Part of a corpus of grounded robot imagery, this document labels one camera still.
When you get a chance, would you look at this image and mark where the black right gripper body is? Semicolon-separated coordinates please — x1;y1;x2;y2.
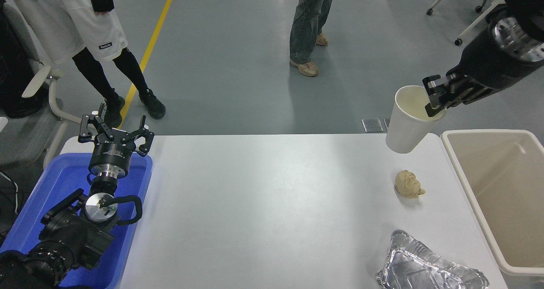
446;25;537;96

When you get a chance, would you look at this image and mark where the crumpled silver foil tray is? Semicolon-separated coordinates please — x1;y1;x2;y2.
376;229;490;289

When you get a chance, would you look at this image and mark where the large pale bin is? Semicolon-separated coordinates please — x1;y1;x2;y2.
441;130;544;277

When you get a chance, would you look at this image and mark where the white paper cup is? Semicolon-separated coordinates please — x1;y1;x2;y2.
385;85;447;154

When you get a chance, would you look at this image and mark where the grey office chair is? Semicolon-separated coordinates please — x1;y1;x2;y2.
0;2;92;177

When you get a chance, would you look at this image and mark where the white wheeled chair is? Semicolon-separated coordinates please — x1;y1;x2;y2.
426;0;510;46

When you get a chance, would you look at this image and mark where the crumpled tan paper ball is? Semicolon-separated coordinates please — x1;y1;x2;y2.
394;170;426;199

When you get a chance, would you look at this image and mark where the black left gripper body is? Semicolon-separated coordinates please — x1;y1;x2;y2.
89;135;134;170

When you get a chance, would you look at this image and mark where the blue plastic tray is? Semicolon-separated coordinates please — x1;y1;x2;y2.
0;153;153;289

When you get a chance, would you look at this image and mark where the person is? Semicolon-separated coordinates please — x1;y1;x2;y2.
289;0;341;77
2;0;167;129

